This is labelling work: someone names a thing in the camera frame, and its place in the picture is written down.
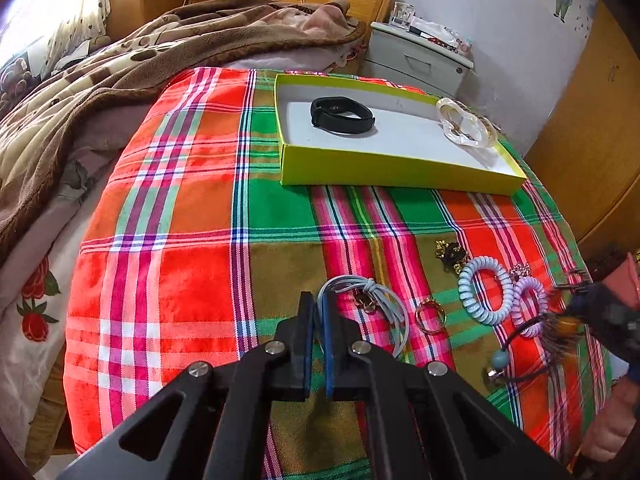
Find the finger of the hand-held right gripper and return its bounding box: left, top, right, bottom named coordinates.
left=550, top=267, right=601, bottom=331

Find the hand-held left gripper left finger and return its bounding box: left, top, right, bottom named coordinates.
left=52, top=290, right=321, bottom=480

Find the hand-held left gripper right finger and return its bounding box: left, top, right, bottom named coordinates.
left=317, top=290, right=576, bottom=480

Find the purple spiral hair tie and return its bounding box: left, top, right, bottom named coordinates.
left=510, top=276, right=550, bottom=340

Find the grey elastic hair tie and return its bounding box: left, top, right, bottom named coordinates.
left=318, top=276, right=411, bottom=361

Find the black beaded hair tie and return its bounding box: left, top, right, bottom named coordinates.
left=482, top=305, right=583, bottom=386

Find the blue spiral hair tie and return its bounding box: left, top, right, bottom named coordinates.
left=457, top=256, right=516, bottom=326

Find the gold ring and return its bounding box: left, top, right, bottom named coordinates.
left=415, top=299, right=447, bottom=335

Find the black and gold hair clip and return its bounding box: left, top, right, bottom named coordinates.
left=434, top=240, right=468, bottom=273

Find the green cardboard box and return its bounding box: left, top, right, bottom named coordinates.
left=274, top=74, right=528, bottom=196

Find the person's right hand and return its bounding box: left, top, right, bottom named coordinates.
left=582, top=252, right=640, bottom=463

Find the plaid cloth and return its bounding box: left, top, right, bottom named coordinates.
left=62, top=66, right=613, bottom=480

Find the clear plastic hair claw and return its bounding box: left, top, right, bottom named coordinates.
left=435, top=97, right=501, bottom=150

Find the black smart band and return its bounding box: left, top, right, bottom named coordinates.
left=310, top=96, right=377, bottom=136

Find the floral bed sheet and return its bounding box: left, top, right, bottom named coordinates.
left=0, top=200, right=131, bottom=461

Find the mauve quilt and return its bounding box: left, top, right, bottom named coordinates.
left=50, top=42, right=361, bottom=201

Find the clutter of small packets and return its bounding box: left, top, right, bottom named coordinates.
left=415, top=17, right=473, bottom=53

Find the grey nightstand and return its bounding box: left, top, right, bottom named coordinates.
left=360, top=21, right=475, bottom=98

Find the brown patterned blanket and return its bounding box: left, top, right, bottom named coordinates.
left=0, top=0, right=373, bottom=261

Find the pink blanket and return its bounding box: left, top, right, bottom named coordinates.
left=260, top=2, right=361, bottom=56

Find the clear glass container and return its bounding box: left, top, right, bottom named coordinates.
left=390, top=1, right=416, bottom=31

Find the brown teddy bear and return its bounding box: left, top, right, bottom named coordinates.
left=0, top=55, right=27, bottom=106

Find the spotted curtain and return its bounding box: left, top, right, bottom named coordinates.
left=50, top=0, right=111, bottom=56

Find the wooden wardrobe with handle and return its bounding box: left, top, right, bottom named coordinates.
left=525, top=0, right=640, bottom=256

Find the gold beaded bracelet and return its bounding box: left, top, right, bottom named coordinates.
left=467, top=112, right=496, bottom=143

